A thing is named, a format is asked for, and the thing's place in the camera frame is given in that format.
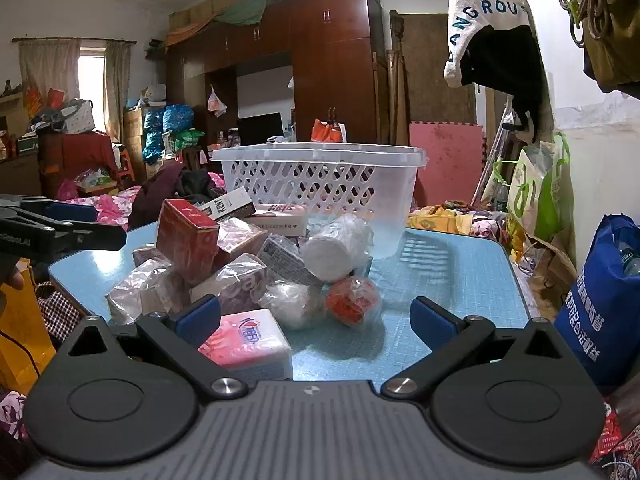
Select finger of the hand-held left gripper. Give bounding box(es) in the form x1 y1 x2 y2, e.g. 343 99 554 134
0 195 99 224
49 222 127 262

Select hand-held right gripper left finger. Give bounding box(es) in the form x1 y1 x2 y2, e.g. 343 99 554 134
52 295 249 402

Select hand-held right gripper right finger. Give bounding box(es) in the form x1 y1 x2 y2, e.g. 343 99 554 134
381 296 577 402

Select pink lettered box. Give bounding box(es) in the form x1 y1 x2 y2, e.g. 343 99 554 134
190 254 267 317

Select small packet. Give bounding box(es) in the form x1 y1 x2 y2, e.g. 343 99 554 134
132 243 162 267

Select pink tissue pack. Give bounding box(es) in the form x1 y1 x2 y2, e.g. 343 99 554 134
197 308 294 386

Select orange ball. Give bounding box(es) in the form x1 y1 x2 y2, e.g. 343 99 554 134
325 276 384 331

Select clear roll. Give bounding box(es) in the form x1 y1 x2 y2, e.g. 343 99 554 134
259 280 327 331

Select silver black box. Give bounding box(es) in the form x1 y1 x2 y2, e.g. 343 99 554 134
257 234 325 289

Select white black cigarette box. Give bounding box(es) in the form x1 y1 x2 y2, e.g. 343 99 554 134
196 186 257 222

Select white paper roll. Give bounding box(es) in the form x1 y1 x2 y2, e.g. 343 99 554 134
299 214 374 283

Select white box with red label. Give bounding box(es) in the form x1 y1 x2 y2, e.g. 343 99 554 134
244 203 309 239

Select white plastic basket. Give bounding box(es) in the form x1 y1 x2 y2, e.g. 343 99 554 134
211 142 429 261

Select person's left hand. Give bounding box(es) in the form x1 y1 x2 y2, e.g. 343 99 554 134
0 256 25 292

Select pink floral blanket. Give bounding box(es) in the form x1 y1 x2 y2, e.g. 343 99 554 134
57 185 144 234

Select red covered chair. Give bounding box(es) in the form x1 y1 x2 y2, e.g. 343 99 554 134
37 130 119 196

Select maroon clothing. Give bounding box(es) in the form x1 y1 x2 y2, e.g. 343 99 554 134
127 162 184 231

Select plaid cloth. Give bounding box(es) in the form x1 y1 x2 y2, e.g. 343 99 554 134
35 282 96 349

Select white dotted bag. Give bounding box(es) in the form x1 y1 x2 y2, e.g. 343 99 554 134
62 100 96 135

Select yellow cloth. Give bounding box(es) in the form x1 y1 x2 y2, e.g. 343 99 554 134
407 202 476 236

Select yellow bag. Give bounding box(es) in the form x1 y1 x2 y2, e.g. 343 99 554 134
0 260 56 396

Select beige lace curtain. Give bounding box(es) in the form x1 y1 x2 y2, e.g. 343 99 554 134
19 40 81 107
103 40 132 143

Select green plastic bag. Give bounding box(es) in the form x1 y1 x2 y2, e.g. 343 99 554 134
172 130 206 154

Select brown paper bag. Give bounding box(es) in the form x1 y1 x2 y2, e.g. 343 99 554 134
520 234 579 287

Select blue plastic bags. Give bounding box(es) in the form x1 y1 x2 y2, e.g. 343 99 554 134
142 105 195 163

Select pink foam mat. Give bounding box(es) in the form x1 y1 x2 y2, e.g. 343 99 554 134
409 121 486 208

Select green white shopping bag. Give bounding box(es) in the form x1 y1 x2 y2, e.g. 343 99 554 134
492 132 574 242

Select blue bucket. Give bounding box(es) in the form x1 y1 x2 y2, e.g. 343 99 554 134
554 214 640 392

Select metal folding rack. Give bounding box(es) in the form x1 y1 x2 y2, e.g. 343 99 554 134
472 109 517 206

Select pink white plastic bag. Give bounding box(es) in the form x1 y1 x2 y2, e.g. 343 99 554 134
207 85 229 119

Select black television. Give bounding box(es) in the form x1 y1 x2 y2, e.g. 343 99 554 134
237 112 286 149

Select orange white hanging bag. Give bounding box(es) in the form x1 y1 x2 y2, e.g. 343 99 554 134
311 119 349 144

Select red packet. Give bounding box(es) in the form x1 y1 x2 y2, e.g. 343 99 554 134
590 400 626 464

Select black garment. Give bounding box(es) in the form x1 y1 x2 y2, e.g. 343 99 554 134
461 25 549 144

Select brown wooden wardrobe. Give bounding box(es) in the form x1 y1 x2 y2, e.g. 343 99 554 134
165 0 391 161

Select white lettered garment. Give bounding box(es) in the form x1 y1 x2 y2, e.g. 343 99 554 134
444 0 532 89

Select olive hanging bag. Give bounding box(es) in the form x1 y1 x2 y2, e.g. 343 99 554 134
582 0 640 95

